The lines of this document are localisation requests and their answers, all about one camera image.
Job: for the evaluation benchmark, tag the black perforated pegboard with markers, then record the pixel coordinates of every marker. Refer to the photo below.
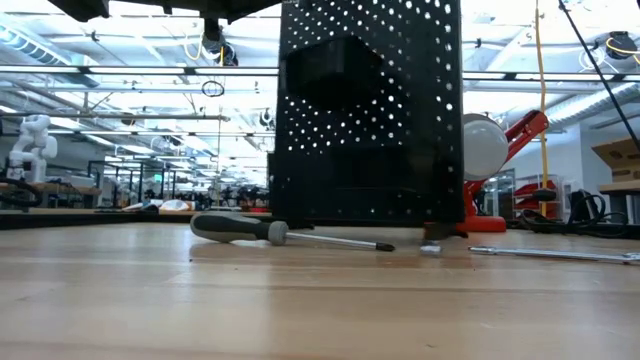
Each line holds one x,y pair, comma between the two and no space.
350,200

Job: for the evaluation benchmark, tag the black tapered pegboard bin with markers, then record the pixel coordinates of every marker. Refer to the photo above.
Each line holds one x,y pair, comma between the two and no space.
330,75

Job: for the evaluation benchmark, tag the white light bulb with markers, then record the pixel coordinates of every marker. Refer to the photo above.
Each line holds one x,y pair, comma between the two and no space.
485,147

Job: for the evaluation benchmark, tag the red desk lamp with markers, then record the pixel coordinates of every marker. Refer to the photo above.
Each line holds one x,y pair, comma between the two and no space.
485,225

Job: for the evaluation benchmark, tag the red storage bins rack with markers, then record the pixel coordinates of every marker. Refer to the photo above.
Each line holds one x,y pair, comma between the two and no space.
530,192

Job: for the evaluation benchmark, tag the white humanoid robot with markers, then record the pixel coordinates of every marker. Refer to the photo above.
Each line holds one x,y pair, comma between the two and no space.
35,135

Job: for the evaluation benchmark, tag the wooden table under box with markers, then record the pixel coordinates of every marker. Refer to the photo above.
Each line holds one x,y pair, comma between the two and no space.
620,187

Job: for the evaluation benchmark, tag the cardboard box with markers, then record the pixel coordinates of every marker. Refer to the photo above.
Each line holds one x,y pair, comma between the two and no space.
620,160

